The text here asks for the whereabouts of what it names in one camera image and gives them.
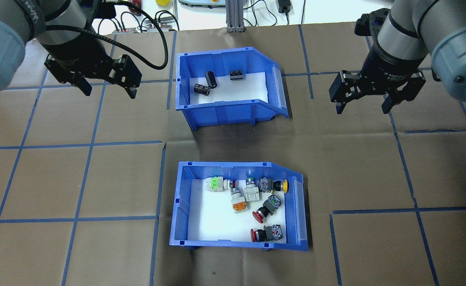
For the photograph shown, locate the blue plastic capacitor bin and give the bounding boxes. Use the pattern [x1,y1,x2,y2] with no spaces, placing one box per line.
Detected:
[175,47,290,131]

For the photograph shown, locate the blue plastic button bin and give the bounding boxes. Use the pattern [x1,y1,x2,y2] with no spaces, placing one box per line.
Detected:
[169,161,310,252]

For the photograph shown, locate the yellow head push button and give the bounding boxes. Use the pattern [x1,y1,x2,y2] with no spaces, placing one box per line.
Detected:
[258,178,289,194]

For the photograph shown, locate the gray block green push button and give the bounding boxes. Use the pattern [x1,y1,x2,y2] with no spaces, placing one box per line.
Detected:
[244,178,260,203]

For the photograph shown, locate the red mushroom push button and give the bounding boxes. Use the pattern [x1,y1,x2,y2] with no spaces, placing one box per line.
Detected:
[252,195,283,224]
[250,224,284,243]

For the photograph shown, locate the orange block push button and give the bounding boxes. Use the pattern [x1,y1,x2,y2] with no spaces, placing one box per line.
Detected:
[230,187,249,213]

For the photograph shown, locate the white foam liner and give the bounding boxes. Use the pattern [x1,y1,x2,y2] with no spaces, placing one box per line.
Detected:
[185,71,271,106]

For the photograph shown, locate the gray blue teach pendant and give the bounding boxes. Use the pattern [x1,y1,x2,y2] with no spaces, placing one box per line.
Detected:
[177,0,224,8]

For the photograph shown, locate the small parts in right bin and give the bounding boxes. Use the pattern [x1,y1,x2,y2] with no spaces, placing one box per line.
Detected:
[187,179,288,242]

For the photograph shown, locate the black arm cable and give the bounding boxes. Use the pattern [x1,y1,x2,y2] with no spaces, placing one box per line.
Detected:
[44,0,169,70]

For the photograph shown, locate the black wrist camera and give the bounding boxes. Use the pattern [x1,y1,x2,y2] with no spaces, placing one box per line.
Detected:
[354,8,390,38]
[80,0,116,20]

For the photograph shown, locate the aluminium profile post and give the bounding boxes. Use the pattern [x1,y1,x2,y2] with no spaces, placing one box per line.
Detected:
[225,0,248,33]

